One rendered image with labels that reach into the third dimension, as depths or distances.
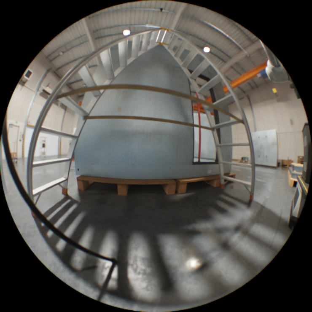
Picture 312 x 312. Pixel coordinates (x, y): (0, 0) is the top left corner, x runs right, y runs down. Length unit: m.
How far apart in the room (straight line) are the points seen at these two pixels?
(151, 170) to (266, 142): 6.57
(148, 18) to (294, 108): 12.41
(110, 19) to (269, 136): 11.42
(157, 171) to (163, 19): 7.92
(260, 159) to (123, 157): 6.83
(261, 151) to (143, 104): 6.64
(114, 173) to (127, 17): 8.12
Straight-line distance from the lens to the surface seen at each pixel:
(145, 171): 1.10
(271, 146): 6.72
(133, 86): 0.45
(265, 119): 11.80
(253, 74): 9.39
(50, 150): 11.05
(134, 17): 7.88
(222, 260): 0.61
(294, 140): 11.19
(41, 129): 0.67
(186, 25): 7.98
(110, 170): 1.15
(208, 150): 5.85
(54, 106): 11.34
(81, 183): 1.29
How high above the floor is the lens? 0.50
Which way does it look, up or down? 2 degrees down
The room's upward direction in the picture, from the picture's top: 2 degrees clockwise
